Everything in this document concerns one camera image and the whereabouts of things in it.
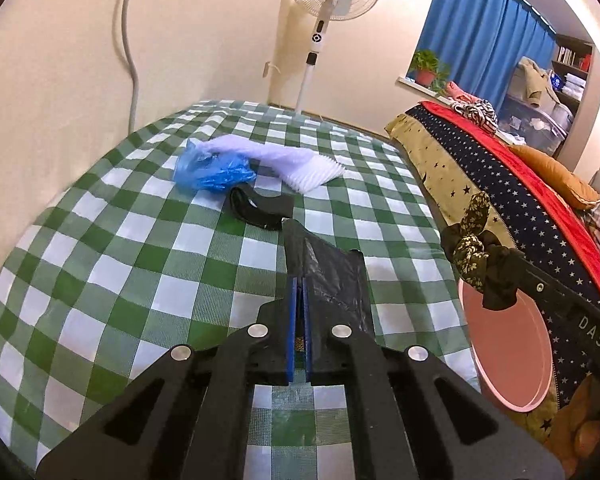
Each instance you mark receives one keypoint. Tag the orange pillow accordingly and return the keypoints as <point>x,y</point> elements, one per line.
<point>555,170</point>

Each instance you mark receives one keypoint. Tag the star-printed navy yellow blanket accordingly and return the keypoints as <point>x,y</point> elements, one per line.
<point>510,195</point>

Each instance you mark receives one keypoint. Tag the white window sill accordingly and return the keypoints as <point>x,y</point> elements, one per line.
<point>405,80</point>

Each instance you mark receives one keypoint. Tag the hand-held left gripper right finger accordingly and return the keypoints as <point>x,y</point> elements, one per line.
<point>307,350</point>

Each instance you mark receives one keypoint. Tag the white wall outlet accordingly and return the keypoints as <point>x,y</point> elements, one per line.
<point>267,69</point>

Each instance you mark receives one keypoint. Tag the dark bookshelf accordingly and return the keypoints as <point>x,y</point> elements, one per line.
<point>575,60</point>

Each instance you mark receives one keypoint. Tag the pink cloth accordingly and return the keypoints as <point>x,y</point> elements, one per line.
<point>460,92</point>

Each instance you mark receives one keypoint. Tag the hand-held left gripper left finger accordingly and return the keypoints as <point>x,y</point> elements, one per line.
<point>294,340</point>

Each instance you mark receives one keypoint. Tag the clear storage box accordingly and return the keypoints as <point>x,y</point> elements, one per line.
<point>535,120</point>

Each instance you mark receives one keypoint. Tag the beige coat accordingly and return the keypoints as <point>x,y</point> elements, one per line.
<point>532,80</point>

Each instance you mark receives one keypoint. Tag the red blanket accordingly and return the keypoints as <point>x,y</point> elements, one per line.
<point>545,180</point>

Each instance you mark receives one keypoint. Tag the blue plastic bag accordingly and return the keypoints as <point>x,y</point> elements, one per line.
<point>205,175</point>

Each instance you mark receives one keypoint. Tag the pink plastic bin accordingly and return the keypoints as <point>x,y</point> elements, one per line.
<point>500,350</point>

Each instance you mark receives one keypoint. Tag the white foam net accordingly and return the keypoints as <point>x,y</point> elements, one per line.
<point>290,160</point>

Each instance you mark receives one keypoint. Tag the green checked tablecloth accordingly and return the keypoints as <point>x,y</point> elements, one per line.
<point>130,260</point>

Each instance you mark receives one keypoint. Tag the black white striped cloth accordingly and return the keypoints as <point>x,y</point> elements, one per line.
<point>480,115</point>

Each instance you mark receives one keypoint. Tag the potted green plant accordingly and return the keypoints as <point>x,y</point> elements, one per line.
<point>425,75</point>

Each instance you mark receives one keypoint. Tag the black plastic packet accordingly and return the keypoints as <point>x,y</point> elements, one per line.
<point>330,270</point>

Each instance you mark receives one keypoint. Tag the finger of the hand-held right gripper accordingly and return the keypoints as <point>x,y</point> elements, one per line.
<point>540,280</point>

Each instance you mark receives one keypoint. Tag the person's right hand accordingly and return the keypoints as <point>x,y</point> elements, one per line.
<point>582,410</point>

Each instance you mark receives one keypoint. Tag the black floral cloth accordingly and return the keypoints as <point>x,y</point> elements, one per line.
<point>472,255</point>

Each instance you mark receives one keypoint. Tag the blue curtain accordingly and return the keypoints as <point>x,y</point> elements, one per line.
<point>480,25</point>

